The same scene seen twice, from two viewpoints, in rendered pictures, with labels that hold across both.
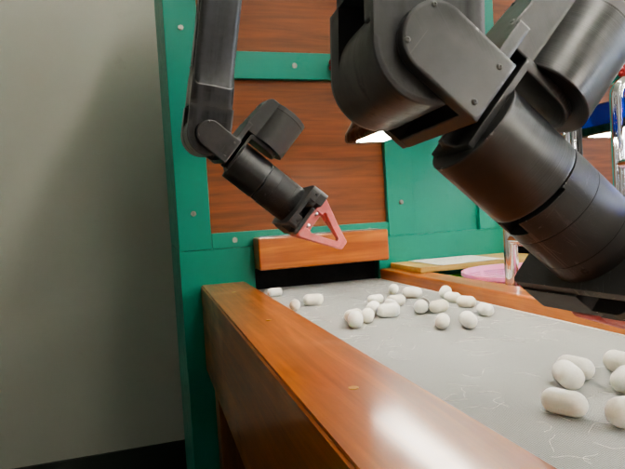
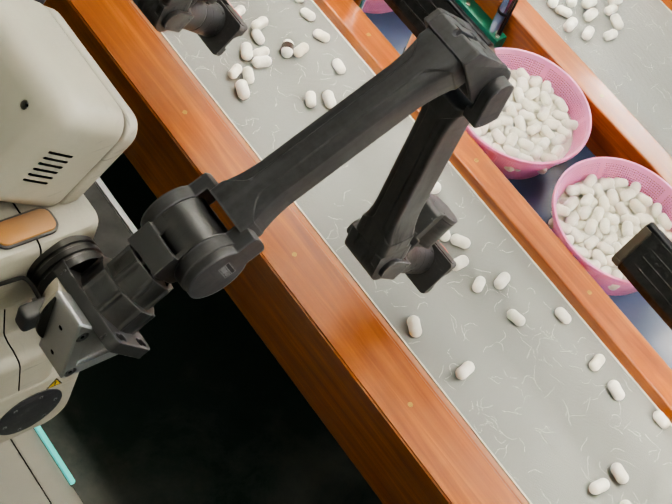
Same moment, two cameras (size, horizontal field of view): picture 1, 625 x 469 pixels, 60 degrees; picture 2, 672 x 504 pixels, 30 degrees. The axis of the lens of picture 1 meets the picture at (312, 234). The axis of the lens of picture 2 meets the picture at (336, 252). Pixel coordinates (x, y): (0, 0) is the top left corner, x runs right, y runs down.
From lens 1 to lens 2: 1.70 m
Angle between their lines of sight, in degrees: 62
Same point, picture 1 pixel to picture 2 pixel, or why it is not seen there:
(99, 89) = not seen: outside the picture
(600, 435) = not seen: hidden behind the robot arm
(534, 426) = not seen: hidden behind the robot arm
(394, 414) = (320, 283)
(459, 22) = (398, 264)
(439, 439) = (341, 304)
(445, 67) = (390, 274)
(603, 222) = (419, 270)
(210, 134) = (174, 22)
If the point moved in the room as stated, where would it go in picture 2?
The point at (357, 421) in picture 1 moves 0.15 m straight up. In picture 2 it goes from (307, 290) to (329, 239)
